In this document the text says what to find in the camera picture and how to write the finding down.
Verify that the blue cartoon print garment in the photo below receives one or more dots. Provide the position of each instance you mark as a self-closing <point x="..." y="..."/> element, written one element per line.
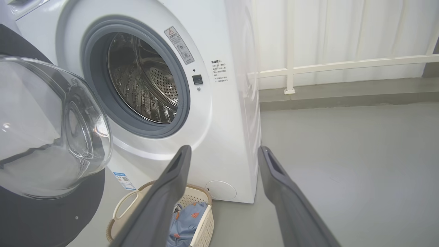
<point x="187" y="223"/>

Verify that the white front-load washing machine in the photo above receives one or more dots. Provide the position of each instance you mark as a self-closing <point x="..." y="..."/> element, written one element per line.
<point x="223" y="137"/>

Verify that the white metal railing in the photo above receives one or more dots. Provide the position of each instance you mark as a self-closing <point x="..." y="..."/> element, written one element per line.
<point x="343" y="63"/>

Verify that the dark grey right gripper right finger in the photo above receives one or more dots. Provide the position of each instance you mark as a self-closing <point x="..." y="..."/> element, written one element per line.
<point x="291" y="206"/>

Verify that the round black glass washer door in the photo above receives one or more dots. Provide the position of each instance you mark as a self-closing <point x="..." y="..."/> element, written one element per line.
<point x="44" y="137"/>

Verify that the black text notice label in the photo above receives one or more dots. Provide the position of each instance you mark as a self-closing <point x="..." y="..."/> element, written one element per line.
<point x="218" y="71"/>

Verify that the grey warning sticker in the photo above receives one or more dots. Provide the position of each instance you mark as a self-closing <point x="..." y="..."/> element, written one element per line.
<point x="179" y="45"/>

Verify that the cream perforated laundry basket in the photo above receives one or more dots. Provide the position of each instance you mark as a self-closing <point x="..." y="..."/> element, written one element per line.
<point x="202" y="230"/>

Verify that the blue energy label sticker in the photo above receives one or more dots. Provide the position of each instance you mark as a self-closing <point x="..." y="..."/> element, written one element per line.
<point x="124" y="181"/>

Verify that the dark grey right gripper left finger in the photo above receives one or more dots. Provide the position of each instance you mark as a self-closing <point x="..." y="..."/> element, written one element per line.
<point x="157" y="206"/>

